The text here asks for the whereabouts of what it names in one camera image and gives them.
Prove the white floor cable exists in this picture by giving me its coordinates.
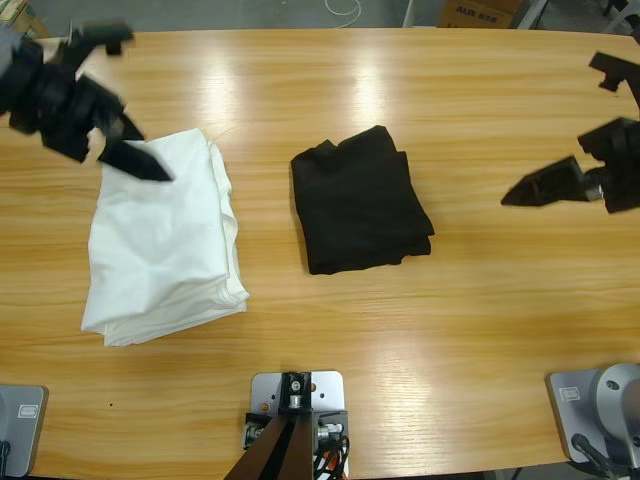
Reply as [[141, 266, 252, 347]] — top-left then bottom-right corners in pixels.
[[324, 0, 362, 24]]

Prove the dark camera post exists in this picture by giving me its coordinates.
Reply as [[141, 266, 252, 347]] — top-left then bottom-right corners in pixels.
[[222, 369, 315, 480]]

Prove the silver connector plug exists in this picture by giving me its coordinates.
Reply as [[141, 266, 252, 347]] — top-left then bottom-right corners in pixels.
[[242, 421, 267, 450], [317, 422, 346, 444]]

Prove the wooden pallet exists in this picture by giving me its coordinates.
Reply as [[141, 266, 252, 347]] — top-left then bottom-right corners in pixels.
[[0, 0, 51, 40]]

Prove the black cable at mount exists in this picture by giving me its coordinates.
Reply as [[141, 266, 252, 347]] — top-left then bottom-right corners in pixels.
[[312, 433, 352, 480]]

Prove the grey metal leg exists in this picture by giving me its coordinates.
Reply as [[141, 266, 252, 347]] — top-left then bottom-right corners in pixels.
[[514, 0, 546, 30]]

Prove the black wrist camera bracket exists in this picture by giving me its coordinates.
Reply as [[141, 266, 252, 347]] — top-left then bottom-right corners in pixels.
[[587, 50, 640, 110], [58, 19, 136, 70]]

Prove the black Unitree polo shirt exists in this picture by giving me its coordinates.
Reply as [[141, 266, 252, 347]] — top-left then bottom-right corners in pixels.
[[290, 124, 436, 277]]

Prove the white cloth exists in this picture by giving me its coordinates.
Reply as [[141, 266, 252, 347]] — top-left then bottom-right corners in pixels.
[[80, 127, 251, 349]]

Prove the white mount block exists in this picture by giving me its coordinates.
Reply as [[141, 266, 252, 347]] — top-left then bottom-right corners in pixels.
[[249, 369, 350, 480]]

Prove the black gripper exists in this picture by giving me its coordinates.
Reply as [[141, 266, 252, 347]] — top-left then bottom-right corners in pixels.
[[0, 41, 176, 184], [500, 116, 640, 216]]

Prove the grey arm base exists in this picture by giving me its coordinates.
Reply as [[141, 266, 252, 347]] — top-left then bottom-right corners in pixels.
[[545, 362, 640, 466], [0, 383, 50, 479]]

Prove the orange cable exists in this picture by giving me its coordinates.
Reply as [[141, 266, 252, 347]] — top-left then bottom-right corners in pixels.
[[313, 446, 351, 480]]

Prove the AUX cardboard box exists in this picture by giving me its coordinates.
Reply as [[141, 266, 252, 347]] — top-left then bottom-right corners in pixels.
[[437, 0, 516, 29]]

